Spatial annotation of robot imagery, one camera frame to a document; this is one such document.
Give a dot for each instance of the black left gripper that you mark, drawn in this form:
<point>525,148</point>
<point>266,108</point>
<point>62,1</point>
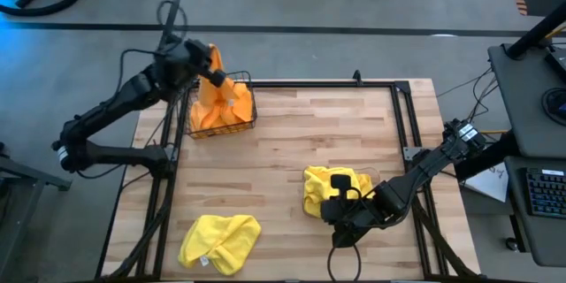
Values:
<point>194,59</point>

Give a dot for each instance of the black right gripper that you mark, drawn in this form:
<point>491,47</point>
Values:
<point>354,212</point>

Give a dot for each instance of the orange microfiber towel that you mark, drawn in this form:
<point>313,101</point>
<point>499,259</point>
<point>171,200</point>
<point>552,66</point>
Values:
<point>243,101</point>
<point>216,93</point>
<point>203,119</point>

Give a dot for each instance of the yellow towel with white tag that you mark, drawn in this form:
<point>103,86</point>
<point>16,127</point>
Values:
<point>221,241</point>

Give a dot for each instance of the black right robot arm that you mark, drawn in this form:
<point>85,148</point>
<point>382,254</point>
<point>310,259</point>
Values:
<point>420,177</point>

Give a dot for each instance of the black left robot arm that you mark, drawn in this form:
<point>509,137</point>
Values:
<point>110,106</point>

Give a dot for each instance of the clear plastic bin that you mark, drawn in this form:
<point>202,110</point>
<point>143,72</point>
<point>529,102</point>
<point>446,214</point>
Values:
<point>376,174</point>

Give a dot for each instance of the white paper sheet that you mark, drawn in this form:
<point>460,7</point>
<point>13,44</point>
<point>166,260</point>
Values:
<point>491,181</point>

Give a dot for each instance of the black desk leg beam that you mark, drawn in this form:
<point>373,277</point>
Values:
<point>493,157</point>

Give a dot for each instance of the black caster wheel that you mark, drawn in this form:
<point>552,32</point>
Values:
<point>512,244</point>

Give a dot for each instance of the grey keyboard desk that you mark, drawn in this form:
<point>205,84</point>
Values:
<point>544,239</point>

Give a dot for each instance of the black backlit keyboard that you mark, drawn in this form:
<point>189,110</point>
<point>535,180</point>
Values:
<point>546,194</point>

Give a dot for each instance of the grey desk top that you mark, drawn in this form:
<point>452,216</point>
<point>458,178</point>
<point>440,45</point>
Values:
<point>522,97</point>

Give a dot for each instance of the round black puck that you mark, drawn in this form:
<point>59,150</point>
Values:
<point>555,106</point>

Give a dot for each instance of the black desk device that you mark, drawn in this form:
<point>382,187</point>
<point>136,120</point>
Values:
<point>558,62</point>

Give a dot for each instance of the black desk pole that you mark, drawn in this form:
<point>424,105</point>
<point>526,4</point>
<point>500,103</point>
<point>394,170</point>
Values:
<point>535,31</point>

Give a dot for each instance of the grey bracket plate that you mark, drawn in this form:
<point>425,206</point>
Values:
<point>410,153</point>

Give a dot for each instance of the black frame clamp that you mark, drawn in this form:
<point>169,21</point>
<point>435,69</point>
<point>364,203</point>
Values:
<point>357,78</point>

